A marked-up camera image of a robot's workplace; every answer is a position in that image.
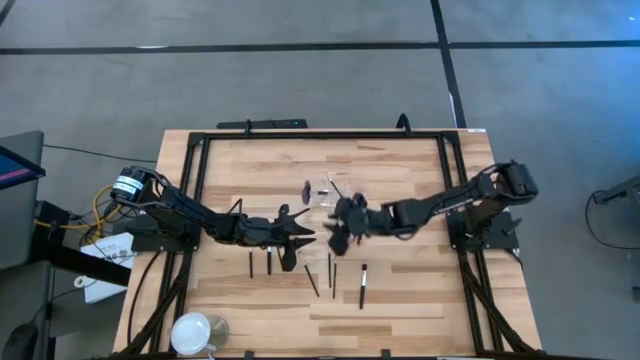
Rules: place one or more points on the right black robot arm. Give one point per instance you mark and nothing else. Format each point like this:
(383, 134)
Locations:
(450, 200)

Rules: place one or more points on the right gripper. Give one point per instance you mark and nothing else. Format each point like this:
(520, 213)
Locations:
(375, 220)

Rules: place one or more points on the white paper sheet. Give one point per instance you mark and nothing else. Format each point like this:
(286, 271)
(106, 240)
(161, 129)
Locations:
(107, 250)

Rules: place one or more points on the gray flat panel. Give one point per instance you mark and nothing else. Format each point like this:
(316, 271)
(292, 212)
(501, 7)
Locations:
(20, 225)

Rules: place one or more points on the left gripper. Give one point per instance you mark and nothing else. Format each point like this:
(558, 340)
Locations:
(265, 231)

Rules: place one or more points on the silver ferrule makeup brush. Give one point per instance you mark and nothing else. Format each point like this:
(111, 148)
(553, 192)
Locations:
(362, 290)

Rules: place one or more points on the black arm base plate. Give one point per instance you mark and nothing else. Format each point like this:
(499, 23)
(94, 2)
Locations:
(165, 240)
(490, 235)

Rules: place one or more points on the monitor with blue screen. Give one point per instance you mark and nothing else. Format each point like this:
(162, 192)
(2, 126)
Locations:
(17, 167)

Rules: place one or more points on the black computer mouse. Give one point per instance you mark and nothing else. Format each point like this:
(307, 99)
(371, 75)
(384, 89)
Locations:
(20, 342)

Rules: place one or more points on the large powder makeup brush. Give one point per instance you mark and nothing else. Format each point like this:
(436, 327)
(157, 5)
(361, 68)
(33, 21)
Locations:
(306, 192)

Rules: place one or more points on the long thin makeup brush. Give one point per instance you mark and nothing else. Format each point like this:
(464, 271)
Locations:
(335, 187)

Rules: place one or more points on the white tape label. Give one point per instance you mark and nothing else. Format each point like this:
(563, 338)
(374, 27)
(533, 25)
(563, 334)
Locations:
(476, 130)

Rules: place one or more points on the clear acrylic organizer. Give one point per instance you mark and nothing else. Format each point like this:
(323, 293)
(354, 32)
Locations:
(322, 198)

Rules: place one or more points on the black camera bar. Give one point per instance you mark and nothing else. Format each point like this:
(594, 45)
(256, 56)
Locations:
(262, 123)

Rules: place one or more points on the gray metal stand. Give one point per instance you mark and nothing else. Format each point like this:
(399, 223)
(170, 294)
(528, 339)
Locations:
(620, 190)

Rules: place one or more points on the black monitor stand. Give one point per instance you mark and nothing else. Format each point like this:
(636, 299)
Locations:
(75, 257)

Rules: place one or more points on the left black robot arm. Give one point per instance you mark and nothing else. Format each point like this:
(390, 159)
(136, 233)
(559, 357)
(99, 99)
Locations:
(175, 205)

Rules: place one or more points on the black metal table frame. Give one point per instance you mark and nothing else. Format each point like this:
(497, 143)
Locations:
(325, 135)

